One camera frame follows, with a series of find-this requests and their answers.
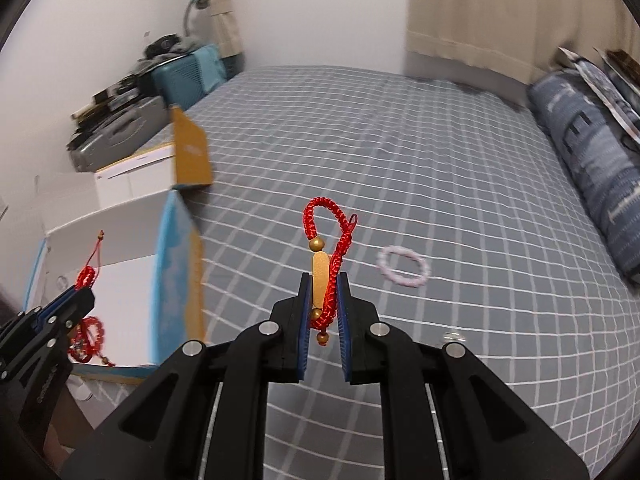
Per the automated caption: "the black clutter pile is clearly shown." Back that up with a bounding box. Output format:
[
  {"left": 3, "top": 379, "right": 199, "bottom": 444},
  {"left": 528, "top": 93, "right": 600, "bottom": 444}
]
[{"left": 70, "top": 74, "right": 146, "bottom": 126}]

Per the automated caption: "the teal suitcase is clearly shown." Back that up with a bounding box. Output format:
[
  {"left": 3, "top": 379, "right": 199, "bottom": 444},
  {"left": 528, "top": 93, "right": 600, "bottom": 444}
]
[{"left": 152, "top": 44, "right": 226, "bottom": 111}]

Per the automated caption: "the dark clothes pile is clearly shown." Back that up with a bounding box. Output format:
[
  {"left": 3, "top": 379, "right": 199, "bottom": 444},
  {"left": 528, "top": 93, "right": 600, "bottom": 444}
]
[{"left": 137, "top": 34, "right": 201, "bottom": 68}]

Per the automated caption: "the folded blue printed duvet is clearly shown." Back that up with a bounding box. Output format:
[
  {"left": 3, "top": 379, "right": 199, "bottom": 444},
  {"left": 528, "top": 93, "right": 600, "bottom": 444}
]
[{"left": 527, "top": 69, "right": 640, "bottom": 288}]

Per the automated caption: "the red bead bracelet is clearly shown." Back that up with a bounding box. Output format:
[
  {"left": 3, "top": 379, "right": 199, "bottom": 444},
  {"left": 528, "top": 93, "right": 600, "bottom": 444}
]
[{"left": 68, "top": 316, "right": 107, "bottom": 363}]

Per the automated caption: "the narrow beige curtain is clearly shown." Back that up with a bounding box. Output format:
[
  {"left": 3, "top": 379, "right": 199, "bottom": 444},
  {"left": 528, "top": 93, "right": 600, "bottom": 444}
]
[{"left": 207, "top": 0, "right": 248, "bottom": 78}]

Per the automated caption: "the wide beige curtain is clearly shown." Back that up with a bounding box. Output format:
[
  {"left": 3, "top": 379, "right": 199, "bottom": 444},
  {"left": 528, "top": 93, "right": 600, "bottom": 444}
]
[{"left": 406, "top": 0, "right": 608, "bottom": 83}]

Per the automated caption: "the blue camouflage pillow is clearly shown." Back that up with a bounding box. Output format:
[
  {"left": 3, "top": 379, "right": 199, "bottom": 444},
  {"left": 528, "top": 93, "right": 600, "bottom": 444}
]
[{"left": 557, "top": 46, "right": 640, "bottom": 143}]

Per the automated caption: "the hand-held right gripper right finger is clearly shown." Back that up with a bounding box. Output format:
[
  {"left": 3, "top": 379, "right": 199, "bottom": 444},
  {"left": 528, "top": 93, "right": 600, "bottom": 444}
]
[{"left": 336, "top": 272, "right": 591, "bottom": 480}]

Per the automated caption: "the pale pink bead bracelet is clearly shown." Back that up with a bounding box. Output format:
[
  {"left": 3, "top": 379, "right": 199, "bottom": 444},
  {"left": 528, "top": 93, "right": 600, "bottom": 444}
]
[{"left": 376, "top": 245, "right": 432, "bottom": 288}]

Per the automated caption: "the long red cord bracelet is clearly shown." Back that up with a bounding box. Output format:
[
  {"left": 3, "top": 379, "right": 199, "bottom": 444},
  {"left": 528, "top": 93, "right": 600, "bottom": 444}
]
[{"left": 75, "top": 230, "right": 107, "bottom": 291}]

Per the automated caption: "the grey hard case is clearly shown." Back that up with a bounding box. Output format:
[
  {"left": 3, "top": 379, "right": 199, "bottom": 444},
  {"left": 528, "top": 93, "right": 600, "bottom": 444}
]
[{"left": 69, "top": 95, "right": 168, "bottom": 171}]

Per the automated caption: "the blue and orange cardboard box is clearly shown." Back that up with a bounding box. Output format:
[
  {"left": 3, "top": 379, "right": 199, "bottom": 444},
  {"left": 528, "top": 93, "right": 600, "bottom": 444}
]
[{"left": 22, "top": 104, "right": 213, "bottom": 386}]

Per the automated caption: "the small red cord bracelet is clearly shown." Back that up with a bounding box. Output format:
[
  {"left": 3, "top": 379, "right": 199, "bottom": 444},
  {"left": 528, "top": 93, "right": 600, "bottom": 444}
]
[{"left": 303, "top": 197, "right": 360, "bottom": 347}]

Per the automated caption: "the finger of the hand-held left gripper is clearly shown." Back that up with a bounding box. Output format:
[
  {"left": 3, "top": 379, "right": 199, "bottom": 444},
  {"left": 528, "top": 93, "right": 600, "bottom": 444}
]
[
  {"left": 30, "top": 287, "right": 97, "bottom": 356},
  {"left": 15, "top": 285, "right": 83, "bottom": 328}
]

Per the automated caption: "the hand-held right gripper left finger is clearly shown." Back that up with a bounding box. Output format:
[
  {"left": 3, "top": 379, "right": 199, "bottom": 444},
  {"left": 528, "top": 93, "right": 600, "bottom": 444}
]
[{"left": 65, "top": 272, "right": 313, "bottom": 480}]

